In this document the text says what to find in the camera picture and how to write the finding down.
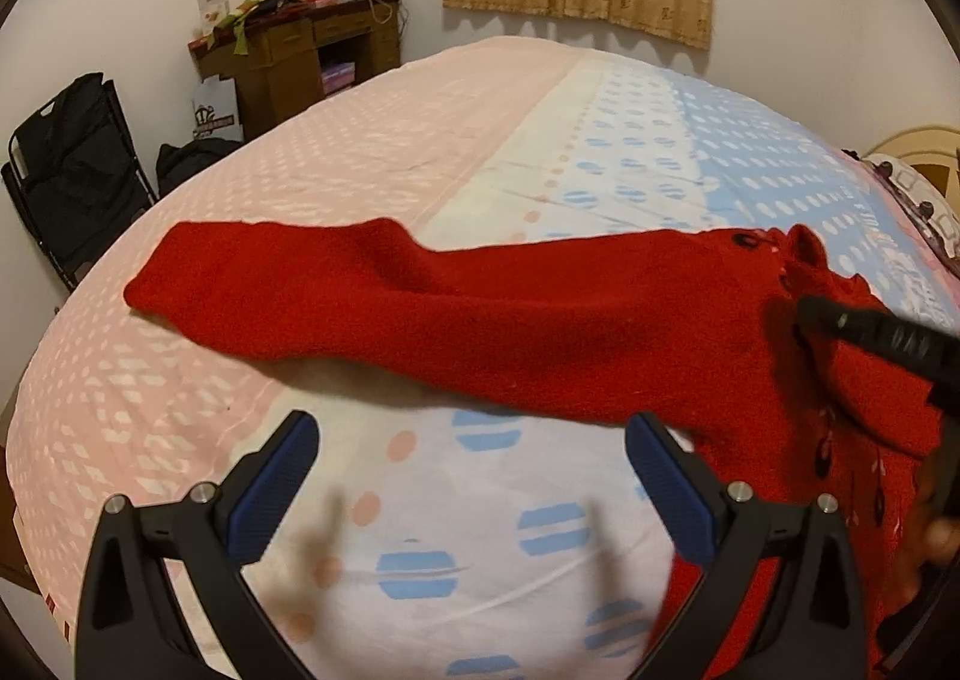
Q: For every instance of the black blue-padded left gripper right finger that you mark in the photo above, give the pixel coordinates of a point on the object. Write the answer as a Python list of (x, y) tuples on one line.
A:
[(810, 622)]

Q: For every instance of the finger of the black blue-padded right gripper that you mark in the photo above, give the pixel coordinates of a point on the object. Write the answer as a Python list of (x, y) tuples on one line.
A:
[(923, 351)]

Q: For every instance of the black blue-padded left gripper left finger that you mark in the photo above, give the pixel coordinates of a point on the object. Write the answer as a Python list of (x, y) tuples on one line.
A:
[(131, 623)]

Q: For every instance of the red knitted sweater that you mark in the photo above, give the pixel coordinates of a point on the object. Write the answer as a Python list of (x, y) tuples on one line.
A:
[(701, 329)]

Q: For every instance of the person's right hand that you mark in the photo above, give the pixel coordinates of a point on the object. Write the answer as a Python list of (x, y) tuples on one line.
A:
[(927, 539)]

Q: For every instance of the car print pillow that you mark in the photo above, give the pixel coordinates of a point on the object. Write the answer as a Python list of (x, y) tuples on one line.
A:
[(927, 210)]

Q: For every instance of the cream wooden headboard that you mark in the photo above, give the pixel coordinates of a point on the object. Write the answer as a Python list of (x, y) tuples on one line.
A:
[(931, 149)]

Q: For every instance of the pink blue dotted bed blanket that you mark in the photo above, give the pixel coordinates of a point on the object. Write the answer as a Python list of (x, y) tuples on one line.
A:
[(435, 537)]

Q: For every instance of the black bag on floor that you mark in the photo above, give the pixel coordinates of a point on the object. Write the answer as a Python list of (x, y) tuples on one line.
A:
[(176, 165)]

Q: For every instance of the black folding chair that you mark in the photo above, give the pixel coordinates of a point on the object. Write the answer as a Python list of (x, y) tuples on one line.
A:
[(74, 177)]

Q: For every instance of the white paper shopping bag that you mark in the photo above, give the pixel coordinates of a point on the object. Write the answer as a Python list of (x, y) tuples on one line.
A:
[(216, 110)]

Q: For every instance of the dark brown wooden desk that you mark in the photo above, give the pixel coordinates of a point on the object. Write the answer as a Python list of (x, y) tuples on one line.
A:
[(291, 56)]

